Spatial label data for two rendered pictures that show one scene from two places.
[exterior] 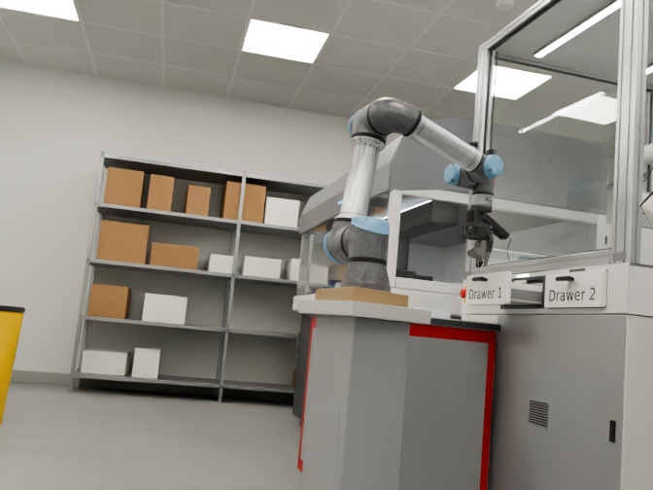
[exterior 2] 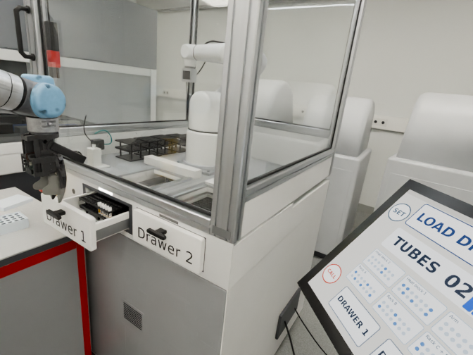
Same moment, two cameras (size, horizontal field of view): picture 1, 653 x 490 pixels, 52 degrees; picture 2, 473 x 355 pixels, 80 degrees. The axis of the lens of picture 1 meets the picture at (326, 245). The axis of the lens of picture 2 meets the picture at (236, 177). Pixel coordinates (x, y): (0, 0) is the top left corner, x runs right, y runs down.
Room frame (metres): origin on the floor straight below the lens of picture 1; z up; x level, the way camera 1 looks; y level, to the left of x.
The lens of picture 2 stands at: (1.43, -0.40, 1.33)
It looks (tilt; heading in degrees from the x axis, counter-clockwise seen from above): 17 degrees down; 316
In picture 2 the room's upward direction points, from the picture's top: 6 degrees clockwise
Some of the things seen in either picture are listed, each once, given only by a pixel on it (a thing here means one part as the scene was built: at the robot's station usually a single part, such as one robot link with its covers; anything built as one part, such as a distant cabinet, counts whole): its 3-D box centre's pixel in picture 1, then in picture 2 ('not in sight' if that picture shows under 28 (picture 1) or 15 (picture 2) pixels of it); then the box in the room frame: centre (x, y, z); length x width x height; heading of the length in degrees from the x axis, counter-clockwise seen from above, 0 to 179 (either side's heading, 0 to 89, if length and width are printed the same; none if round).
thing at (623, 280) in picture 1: (640, 306); (198, 182); (2.51, -1.19, 0.87); 1.02 x 0.95 x 0.14; 15
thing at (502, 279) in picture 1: (487, 289); (67, 220); (2.39, -0.58, 0.87); 0.29 x 0.02 x 0.11; 15
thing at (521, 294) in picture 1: (538, 297); (122, 204); (2.45, -0.78, 0.86); 0.40 x 0.26 x 0.06; 105
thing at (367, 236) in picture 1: (367, 238); not in sight; (2.01, -0.12, 0.96); 0.13 x 0.12 x 0.14; 27
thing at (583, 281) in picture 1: (573, 290); (165, 238); (2.12, -0.79, 0.87); 0.29 x 0.02 x 0.11; 15
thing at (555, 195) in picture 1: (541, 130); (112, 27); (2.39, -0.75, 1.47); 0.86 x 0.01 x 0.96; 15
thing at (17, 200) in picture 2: not in sight; (11, 202); (2.89, -0.48, 0.77); 0.13 x 0.09 x 0.02; 122
